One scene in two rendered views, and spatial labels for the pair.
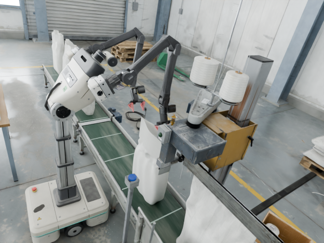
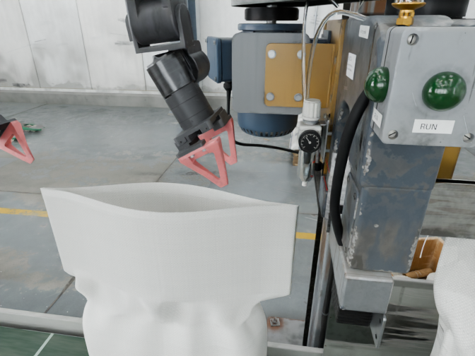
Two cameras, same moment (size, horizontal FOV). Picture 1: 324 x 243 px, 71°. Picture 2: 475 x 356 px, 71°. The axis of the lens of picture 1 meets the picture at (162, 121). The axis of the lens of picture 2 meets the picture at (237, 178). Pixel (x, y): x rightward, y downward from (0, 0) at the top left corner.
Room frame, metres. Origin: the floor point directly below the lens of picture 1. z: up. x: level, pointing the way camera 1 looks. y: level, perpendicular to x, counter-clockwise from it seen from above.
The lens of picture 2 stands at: (1.05, 0.28, 1.33)
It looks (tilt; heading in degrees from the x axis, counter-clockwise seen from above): 25 degrees down; 318
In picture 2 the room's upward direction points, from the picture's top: straight up
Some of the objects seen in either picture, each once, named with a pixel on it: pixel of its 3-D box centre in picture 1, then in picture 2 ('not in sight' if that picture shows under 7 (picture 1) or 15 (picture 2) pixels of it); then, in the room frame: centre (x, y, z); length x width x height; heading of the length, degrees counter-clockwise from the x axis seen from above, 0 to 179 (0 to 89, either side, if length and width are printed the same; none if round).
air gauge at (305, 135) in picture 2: not in sight; (309, 140); (1.35, -0.15, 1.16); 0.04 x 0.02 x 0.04; 39
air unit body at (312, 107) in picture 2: not in sight; (310, 146); (1.36, -0.17, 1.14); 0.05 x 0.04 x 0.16; 129
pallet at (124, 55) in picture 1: (134, 50); not in sight; (7.12, 1.23, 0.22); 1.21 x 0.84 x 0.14; 129
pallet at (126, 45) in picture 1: (134, 46); not in sight; (7.07, 1.24, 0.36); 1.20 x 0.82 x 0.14; 125
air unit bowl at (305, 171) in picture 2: not in sight; (306, 164); (1.36, -0.17, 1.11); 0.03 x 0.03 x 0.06
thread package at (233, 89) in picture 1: (234, 85); not in sight; (1.30, -0.38, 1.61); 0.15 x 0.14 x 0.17; 39
